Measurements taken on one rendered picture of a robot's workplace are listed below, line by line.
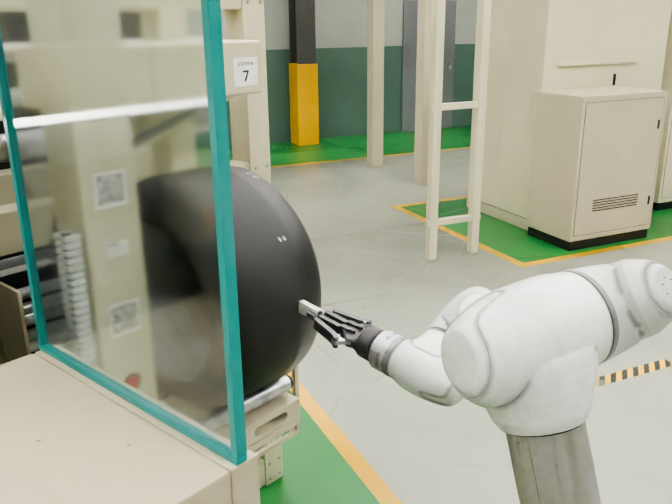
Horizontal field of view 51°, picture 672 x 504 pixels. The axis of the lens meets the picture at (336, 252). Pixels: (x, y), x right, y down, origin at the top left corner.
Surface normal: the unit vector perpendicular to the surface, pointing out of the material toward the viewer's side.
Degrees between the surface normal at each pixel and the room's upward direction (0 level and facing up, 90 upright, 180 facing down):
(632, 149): 90
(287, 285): 77
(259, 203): 38
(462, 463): 0
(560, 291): 24
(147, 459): 0
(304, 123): 90
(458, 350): 88
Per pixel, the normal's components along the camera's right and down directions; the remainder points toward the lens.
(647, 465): -0.01, -0.95
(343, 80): 0.42, 0.28
